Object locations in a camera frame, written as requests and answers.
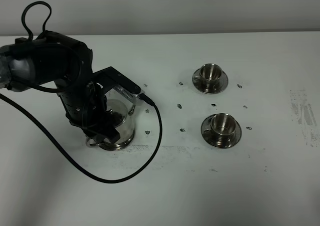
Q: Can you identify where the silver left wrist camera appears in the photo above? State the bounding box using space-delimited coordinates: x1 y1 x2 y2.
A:
93 66 141 105

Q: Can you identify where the steel teapot saucer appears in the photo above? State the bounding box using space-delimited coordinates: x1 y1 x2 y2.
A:
98 132 135 151

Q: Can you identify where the near stainless steel teacup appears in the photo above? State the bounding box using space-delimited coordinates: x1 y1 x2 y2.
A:
201 113 237 141

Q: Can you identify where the black left camera cable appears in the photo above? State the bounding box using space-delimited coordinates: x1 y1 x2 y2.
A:
0 1 163 184

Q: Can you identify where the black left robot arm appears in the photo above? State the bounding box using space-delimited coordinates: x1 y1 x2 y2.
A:
0 32 120 143

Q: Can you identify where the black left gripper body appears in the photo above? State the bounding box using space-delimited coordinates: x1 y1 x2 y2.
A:
82 81 107 136

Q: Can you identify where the stainless steel teapot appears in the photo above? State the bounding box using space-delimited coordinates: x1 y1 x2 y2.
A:
85 99 136 147

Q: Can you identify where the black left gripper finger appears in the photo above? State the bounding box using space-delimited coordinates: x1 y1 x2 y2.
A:
98 119 120 144

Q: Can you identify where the far stainless steel teacup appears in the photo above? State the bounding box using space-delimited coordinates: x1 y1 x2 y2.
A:
192 63 223 89

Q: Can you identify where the far stainless steel saucer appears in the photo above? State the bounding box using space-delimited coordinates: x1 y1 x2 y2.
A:
192 69 229 94

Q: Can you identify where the stainless steel saucer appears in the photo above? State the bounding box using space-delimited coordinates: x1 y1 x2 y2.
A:
192 69 229 94
202 121 242 149

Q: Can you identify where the stainless steel teacup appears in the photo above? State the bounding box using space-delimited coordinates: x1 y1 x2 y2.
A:
201 113 237 141
192 63 223 89

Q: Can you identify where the near stainless steel saucer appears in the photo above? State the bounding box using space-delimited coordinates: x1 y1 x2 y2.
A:
202 121 242 149

